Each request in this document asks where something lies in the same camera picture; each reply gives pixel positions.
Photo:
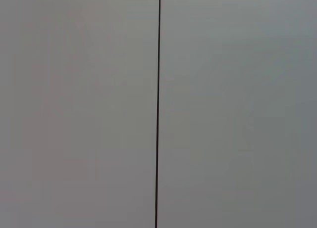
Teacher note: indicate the thin dark vertical wall strip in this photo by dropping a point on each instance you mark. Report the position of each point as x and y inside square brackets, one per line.
[158, 114]

